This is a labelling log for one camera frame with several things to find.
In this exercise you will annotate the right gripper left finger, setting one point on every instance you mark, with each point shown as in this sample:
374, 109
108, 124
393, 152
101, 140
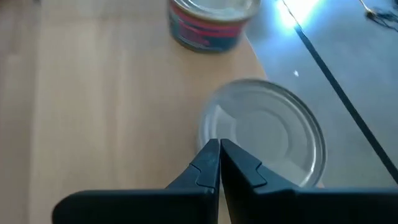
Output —
140, 207

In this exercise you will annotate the Bumble Bee light tuna can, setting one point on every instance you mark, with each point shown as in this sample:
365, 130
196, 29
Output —
273, 124

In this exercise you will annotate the red and blue can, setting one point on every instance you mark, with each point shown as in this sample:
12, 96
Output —
208, 31

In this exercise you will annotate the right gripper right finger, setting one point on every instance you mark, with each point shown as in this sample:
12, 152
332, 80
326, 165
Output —
295, 207

